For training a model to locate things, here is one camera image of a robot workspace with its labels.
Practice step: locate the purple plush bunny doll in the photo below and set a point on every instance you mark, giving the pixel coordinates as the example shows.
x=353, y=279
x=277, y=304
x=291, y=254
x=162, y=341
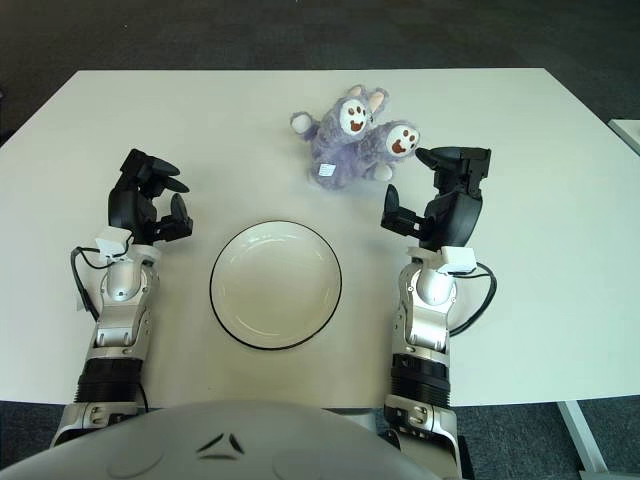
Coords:
x=340, y=155

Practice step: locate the grey robot torso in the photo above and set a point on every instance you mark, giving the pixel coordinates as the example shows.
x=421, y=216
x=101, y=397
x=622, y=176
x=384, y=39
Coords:
x=220, y=445

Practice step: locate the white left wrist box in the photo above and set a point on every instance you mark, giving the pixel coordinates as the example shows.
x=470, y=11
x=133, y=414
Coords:
x=111, y=245

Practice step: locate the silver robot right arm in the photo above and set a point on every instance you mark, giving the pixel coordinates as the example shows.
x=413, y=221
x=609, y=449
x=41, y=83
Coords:
x=425, y=325

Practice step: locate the white table leg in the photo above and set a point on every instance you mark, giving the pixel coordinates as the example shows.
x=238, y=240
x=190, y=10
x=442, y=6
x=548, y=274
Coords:
x=582, y=435

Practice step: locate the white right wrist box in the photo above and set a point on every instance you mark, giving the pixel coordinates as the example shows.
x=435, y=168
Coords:
x=457, y=260

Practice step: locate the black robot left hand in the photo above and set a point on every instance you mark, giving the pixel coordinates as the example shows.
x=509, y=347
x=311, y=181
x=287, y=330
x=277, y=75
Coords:
x=122, y=210

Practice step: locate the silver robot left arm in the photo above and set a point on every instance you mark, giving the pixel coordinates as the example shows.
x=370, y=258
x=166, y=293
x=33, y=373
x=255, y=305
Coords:
x=117, y=320

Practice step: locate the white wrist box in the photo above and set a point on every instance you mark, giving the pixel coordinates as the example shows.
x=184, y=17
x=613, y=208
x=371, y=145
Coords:
x=457, y=260
x=111, y=245

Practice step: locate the white plate black rim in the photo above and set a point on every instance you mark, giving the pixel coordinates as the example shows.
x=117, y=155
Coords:
x=275, y=285

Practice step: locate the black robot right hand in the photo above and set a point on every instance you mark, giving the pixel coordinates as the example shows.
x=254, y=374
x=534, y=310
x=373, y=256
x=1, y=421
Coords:
x=462, y=215

